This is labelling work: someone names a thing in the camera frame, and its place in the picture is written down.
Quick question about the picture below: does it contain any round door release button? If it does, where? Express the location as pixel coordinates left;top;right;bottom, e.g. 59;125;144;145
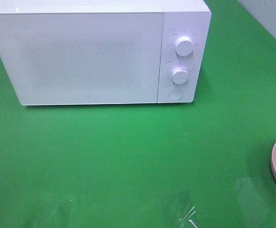
169;88;183;100

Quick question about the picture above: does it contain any white microwave door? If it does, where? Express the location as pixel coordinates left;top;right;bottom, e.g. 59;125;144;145
0;13;163;105

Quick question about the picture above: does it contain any lower white microwave knob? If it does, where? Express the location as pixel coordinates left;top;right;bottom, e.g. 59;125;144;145
172;66;188;85

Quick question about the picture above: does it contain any white microwave knob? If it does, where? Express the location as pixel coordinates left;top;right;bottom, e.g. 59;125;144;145
175;35;194;57
172;66;188;85

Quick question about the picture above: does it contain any upper white microwave knob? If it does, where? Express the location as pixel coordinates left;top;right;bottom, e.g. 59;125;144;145
175;35;194;57

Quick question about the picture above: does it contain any white microwave oven body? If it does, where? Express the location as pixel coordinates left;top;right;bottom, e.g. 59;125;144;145
0;0;211;103

